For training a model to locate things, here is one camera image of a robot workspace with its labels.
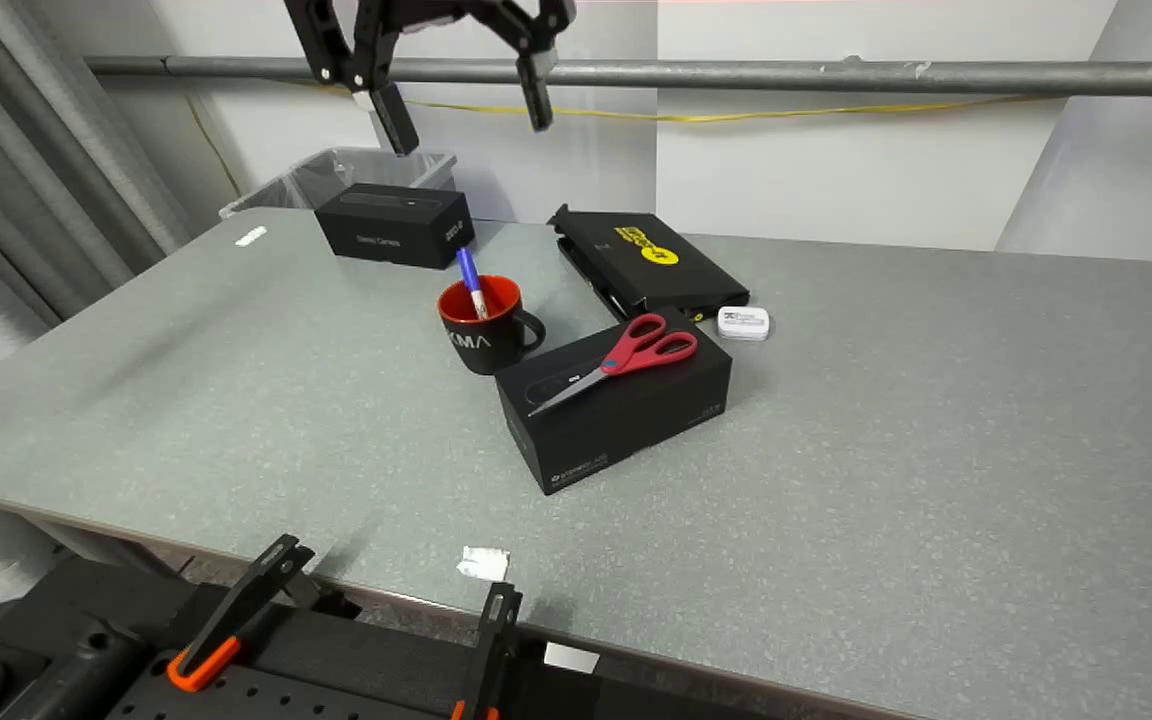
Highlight grey curtain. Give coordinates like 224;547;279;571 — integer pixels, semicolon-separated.
0;0;191;405

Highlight black clamp with orange tip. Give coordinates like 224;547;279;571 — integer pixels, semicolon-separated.
165;532;321;696
450;578;529;720

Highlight clear plastic bin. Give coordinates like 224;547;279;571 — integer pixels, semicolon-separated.
218;142;459;225

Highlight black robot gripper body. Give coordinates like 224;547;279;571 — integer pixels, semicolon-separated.
371;0;517;32

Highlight plain black cardboard box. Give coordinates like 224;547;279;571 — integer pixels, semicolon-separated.
494;318;737;501

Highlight black perforated base stand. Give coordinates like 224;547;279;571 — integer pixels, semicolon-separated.
0;552;687;720

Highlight small white plastic object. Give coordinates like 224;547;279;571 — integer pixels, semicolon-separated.
713;304;778;347

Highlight black box with yellow print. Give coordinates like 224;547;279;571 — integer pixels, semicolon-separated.
544;203;751;330

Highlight black rectangular speaker box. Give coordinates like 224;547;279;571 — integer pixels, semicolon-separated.
313;178;482;273

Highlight red handled scissors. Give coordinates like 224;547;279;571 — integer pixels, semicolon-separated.
525;308;704;419

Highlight white label sticker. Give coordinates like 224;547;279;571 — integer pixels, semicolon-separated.
539;637;603;676

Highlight thin yellow cable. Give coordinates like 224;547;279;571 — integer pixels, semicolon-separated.
420;92;1010;137

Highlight blue capped white marker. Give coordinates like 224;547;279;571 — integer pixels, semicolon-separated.
451;242;494;325

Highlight grey metal pipe rail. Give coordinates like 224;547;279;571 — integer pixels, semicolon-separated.
86;52;1152;101

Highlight red and black mug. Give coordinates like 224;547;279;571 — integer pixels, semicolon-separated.
438;273;548;380

